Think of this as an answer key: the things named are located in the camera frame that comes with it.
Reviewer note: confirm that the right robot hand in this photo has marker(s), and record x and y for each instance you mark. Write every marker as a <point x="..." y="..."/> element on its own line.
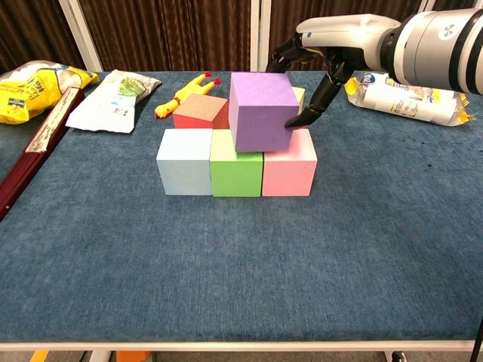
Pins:
<point x="347" y="37"/>

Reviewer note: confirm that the purple foam cube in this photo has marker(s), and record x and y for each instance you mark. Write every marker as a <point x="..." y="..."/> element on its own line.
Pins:
<point x="260" y="113"/>

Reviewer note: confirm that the pink foam cube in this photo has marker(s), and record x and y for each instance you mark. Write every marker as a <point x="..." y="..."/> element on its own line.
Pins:
<point x="288" y="175"/>

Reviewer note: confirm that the red foam cube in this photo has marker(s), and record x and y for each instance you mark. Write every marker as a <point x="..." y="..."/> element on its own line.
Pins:
<point x="196" y="111"/>

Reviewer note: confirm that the green foam cube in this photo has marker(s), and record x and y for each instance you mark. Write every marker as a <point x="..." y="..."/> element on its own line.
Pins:
<point x="235" y="177"/>

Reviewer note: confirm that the light blue foam cube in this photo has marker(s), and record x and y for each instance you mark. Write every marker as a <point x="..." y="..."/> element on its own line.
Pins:
<point x="185" y="169"/>

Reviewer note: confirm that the brown curtain panel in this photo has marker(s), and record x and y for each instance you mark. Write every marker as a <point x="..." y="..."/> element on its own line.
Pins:
<point x="287" y="15"/>
<point x="460" y="3"/>
<point x="170" y="34"/>
<point x="34" y="30"/>

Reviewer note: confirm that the yellow foam cube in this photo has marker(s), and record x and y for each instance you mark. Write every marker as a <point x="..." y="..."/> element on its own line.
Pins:
<point x="300" y="100"/>

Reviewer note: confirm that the white yellow snack packet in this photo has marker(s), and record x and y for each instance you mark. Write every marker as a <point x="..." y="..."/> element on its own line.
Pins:
<point x="407" y="103"/>

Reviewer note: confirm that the yellow rubber chicken toy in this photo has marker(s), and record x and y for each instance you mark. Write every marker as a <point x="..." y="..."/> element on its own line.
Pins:
<point x="185" y="94"/>

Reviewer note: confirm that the white snack bag green print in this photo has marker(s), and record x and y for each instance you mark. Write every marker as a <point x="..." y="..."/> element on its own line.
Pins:
<point x="109" y="105"/>

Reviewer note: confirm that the blue table cloth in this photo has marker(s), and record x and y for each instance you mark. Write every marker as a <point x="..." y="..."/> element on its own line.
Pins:
<point x="241" y="264"/>

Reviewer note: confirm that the yellow popcorn snack bag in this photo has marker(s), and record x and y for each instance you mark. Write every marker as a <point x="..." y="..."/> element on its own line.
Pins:
<point x="34" y="94"/>

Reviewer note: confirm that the white partition post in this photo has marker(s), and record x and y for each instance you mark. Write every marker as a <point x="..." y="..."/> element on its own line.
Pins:
<point x="431" y="3"/>
<point x="260" y="37"/>
<point x="81" y="37"/>

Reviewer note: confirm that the white table frame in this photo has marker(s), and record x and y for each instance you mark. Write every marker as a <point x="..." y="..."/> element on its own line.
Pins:
<point x="264" y="346"/>

